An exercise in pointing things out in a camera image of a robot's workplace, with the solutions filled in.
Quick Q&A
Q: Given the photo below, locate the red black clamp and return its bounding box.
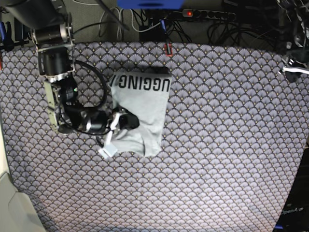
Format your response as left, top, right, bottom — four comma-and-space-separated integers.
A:
164, 43, 173, 57

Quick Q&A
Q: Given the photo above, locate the white cable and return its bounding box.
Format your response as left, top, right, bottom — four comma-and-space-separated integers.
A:
98, 6, 162, 39

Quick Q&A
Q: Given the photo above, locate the blue box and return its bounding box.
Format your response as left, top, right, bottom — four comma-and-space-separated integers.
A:
117, 0, 184, 9

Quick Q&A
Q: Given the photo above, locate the beige plastic bin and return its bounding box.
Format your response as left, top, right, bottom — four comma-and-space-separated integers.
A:
0, 172, 45, 232

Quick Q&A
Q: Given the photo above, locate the fan-patterned table cloth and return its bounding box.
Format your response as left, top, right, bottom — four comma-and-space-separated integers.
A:
0, 42, 309, 232

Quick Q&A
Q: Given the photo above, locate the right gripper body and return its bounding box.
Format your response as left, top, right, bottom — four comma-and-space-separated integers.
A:
72, 108, 111, 134

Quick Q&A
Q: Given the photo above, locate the black OpenArm base plate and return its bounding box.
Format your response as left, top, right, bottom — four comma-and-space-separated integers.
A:
273, 148, 309, 232

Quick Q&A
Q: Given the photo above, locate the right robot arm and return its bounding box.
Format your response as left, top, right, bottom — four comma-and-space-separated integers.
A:
0, 0, 139, 159

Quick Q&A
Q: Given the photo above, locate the light grey T-shirt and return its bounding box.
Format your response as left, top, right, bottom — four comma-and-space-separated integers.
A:
109, 71, 172, 157

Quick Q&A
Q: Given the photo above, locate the black power strip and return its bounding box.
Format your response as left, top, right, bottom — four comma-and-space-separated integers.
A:
182, 9, 237, 21

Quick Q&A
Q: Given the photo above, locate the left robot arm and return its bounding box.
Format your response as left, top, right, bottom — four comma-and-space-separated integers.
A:
277, 0, 309, 83

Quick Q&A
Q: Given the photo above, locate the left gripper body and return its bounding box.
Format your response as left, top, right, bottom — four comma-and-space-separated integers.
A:
282, 55, 309, 70

